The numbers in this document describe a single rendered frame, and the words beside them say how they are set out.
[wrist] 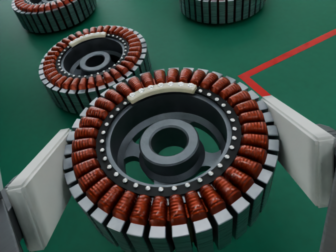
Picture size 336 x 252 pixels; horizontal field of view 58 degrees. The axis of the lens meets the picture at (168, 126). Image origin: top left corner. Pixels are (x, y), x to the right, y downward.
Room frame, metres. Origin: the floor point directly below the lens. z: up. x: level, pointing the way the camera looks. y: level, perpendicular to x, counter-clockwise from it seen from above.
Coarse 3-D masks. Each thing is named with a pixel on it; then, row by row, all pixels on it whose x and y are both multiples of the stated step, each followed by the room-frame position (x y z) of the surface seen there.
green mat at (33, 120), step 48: (0, 0) 0.54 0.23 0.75; (96, 0) 0.46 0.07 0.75; (144, 0) 0.43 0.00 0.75; (288, 0) 0.35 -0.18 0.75; (0, 48) 0.38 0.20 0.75; (48, 48) 0.36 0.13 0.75; (192, 48) 0.29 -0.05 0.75; (240, 48) 0.27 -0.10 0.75; (288, 48) 0.26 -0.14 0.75; (0, 96) 0.28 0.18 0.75; (48, 96) 0.26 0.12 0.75; (288, 96) 0.19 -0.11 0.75; (0, 144) 0.20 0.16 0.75; (288, 192) 0.10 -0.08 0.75; (96, 240) 0.09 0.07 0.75; (240, 240) 0.07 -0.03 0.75; (288, 240) 0.06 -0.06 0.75
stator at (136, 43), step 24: (72, 48) 0.29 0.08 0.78; (96, 48) 0.30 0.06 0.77; (120, 48) 0.28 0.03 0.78; (144, 48) 0.26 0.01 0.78; (48, 72) 0.25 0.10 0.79; (72, 72) 0.27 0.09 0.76; (96, 72) 0.25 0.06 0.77; (120, 72) 0.23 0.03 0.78; (72, 96) 0.22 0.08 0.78; (96, 96) 0.21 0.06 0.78
